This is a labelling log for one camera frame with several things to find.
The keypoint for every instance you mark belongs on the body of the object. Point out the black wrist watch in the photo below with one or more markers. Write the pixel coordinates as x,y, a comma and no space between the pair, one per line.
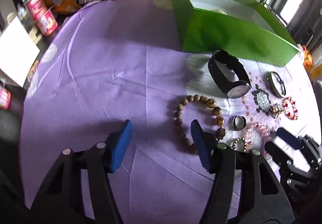
229,74

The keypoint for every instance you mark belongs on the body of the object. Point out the purple floral tablecloth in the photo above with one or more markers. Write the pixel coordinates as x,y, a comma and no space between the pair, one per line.
119,60

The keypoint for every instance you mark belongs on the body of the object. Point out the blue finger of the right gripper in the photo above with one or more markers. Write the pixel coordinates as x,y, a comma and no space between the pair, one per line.
290,139
278,155

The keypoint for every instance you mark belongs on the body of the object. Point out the white box on left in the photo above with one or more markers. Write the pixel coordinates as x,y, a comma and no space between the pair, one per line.
18,52

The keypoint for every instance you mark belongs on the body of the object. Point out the green cardboard box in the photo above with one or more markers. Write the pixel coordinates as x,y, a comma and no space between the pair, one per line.
243,28

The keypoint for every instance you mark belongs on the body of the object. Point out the red snack can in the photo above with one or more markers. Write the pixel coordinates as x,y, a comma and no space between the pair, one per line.
5,98
42,16

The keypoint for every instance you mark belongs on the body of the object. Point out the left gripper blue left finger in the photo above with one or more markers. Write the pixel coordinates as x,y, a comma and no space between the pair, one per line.
107,156

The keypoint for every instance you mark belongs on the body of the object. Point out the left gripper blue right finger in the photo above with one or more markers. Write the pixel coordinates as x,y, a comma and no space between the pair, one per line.
214,156

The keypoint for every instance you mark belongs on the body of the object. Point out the gold rhinestone brooch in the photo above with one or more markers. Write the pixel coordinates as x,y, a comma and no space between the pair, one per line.
276,110

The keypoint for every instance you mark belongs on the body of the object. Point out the orange yellow package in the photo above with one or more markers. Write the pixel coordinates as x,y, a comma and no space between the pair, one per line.
63,6

